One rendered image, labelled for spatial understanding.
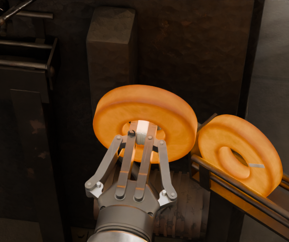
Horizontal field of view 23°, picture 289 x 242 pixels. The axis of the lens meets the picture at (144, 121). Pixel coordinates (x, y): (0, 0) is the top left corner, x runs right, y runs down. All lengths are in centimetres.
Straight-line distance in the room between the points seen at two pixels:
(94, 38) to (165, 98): 28
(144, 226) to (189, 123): 18
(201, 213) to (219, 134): 24
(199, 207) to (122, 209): 44
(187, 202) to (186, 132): 34
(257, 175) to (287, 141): 99
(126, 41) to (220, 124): 23
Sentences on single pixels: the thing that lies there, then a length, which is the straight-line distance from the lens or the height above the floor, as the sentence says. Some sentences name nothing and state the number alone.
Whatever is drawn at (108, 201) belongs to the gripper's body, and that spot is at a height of 85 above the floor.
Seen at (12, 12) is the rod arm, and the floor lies 90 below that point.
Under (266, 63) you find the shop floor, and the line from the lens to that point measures 234.
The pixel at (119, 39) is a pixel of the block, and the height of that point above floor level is 80.
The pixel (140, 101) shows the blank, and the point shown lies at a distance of 97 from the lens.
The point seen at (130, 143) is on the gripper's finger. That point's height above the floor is 85.
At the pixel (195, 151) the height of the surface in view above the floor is 68.
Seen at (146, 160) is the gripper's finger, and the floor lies 85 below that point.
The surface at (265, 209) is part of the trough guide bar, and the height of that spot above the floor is 67.
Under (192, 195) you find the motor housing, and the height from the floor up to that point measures 53.
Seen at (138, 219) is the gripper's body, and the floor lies 87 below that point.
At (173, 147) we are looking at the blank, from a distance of 105.
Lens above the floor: 163
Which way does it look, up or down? 50 degrees down
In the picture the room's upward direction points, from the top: straight up
